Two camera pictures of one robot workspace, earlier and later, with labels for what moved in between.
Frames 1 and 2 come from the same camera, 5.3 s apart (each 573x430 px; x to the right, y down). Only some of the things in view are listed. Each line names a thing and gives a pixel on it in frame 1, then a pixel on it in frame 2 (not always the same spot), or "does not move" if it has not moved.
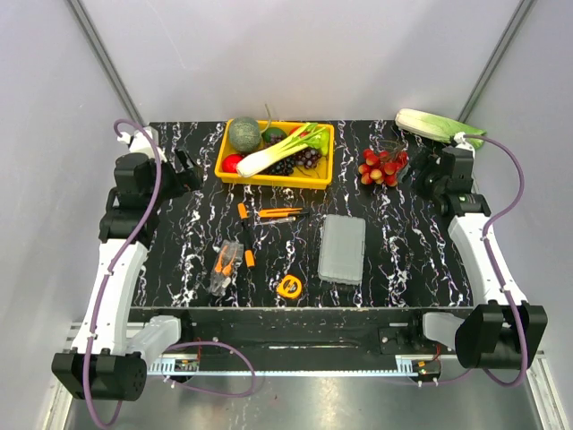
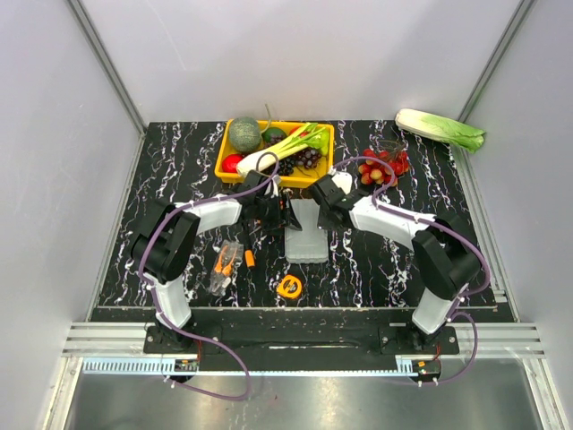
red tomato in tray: (302, 133) does not move
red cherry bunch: (381, 167) does not move
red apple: (230, 161) does not move
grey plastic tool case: (341, 252) → (309, 245)
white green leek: (307, 135) does not move
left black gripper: (180, 171) → (277, 213)
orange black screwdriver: (249, 253) does not move
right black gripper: (423, 172) → (323, 197)
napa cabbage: (435, 126) does not move
